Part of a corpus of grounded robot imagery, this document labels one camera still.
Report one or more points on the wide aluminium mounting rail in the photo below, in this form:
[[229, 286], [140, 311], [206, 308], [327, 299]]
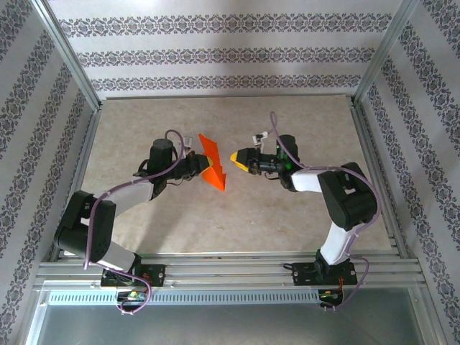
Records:
[[230, 273]]

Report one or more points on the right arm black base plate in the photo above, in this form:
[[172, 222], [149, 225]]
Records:
[[300, 275]]

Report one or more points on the aluminium side rail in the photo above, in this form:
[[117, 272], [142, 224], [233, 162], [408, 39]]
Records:
[[379, 179], [77, 179]]

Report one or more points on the aluminium frame post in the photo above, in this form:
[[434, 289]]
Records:
[[68, 54], [382, 54]]

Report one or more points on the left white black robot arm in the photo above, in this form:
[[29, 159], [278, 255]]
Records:
[[129, 194]]

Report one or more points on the grey metal sheet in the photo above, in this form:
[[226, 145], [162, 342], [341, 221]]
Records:
[[230, 327]]

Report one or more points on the orange paper sheet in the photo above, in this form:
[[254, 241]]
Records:
[[215, 176]]

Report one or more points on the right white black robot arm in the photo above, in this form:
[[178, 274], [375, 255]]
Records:
[[305, 179]]

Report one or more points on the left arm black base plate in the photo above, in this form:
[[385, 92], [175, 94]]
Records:
[[158, 275]]

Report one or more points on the short aluminium cross rail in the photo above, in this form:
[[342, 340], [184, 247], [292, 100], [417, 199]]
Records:
[[223, 97]]

